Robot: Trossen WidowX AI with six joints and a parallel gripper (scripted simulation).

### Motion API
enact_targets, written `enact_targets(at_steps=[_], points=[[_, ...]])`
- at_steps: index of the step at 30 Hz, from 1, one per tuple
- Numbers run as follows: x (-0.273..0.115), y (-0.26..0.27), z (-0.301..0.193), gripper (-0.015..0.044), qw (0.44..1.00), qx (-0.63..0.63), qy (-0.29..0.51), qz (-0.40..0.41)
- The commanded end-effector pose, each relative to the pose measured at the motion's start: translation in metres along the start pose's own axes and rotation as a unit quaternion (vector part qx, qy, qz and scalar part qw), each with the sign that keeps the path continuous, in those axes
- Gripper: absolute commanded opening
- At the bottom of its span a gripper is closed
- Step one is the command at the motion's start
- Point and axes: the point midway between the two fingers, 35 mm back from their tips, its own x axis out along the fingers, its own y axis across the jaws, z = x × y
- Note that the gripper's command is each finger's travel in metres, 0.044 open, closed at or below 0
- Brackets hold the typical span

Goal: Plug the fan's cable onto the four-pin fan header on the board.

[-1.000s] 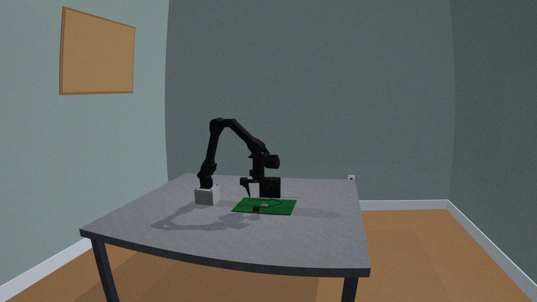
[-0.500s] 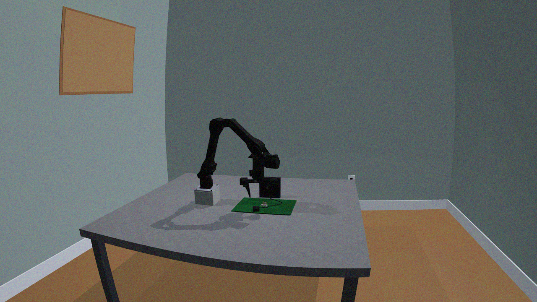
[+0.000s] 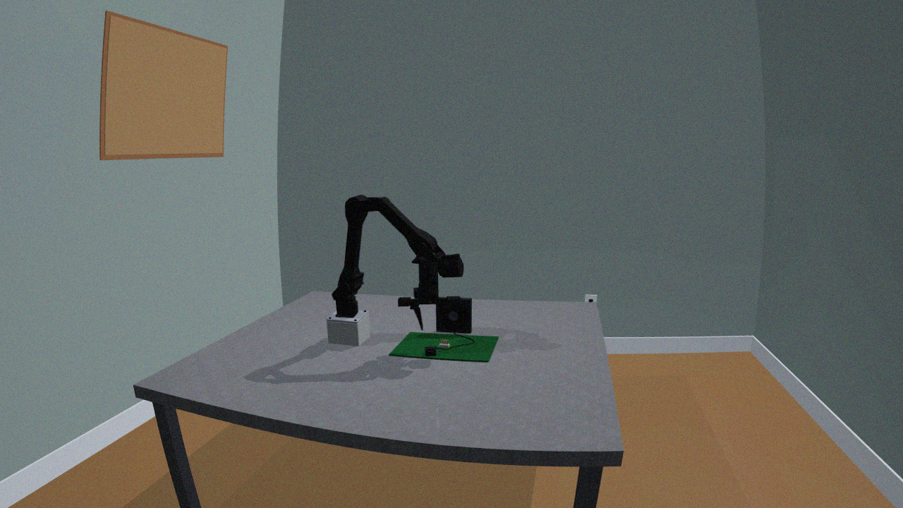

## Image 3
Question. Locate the green circuit board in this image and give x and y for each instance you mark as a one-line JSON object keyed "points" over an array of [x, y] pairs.
{"points": [[413, 346]]}

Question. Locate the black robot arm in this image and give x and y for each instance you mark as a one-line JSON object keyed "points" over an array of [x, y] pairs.
{"points": [[421, 243]]}

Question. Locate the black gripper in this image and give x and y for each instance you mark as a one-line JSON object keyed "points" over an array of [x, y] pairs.
{"points": [[428, 289]]}

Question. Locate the black cable with plug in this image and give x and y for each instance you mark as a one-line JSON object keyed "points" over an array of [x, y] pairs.
{"points": [[431, 350]]}

